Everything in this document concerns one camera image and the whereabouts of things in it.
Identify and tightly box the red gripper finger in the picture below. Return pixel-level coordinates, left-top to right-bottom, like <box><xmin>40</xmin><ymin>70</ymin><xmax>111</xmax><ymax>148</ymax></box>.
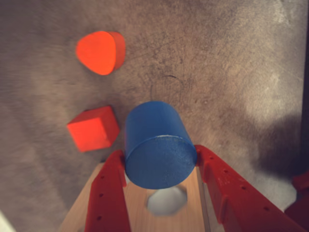
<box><xmin>195</xmin><ymin>145</ymin><xmax>307</xmax><ymax>232</ymax></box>
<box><xmin>84</xmin><ymin>149</ymin><xmax>131</xmax><ymax>232</ymax></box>

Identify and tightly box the blue wooden cylinder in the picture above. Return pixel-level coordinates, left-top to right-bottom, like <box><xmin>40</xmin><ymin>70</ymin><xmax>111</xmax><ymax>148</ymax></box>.
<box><xmin>124</xmin><ymin>101</ymin><xmax>197</xmax><ymax>189</ymax></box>

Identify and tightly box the red wooden cube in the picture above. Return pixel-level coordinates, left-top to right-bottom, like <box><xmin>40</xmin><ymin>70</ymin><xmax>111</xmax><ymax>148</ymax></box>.
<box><xmin>67</xmin><ymin>105</ymin><xmax>121</xmax><ymax>153</ymax></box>

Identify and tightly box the red robot base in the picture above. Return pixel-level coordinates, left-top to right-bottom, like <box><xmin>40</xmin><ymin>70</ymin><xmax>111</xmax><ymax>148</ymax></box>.
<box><xmin>284</xmin><ymin>169</ymin><xmax>309</xmax><ymax>219</ymax></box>

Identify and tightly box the orange rounded triangle block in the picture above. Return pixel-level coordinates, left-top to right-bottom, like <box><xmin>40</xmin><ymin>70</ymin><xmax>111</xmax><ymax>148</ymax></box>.
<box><xmin>76</xmin><ymin>30</ymin><xmax>126</xmax><ymax>76</ymax></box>

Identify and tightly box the wooden shape sorter box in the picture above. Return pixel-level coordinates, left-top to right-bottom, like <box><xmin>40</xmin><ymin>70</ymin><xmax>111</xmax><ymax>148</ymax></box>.
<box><xmin>59</xmin><ymin>161</ymin><xmax>219</xmax><ymax>232</ymax></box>

